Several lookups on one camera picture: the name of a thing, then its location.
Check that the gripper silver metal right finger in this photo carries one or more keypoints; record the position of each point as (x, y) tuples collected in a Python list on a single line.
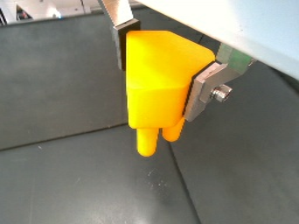
[(208, 82)]

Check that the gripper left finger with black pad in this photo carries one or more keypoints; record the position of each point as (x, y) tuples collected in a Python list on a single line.
[(122, 23)]

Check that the yellow three prong block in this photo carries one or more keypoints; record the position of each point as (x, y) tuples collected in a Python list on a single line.
[(161, 61)]

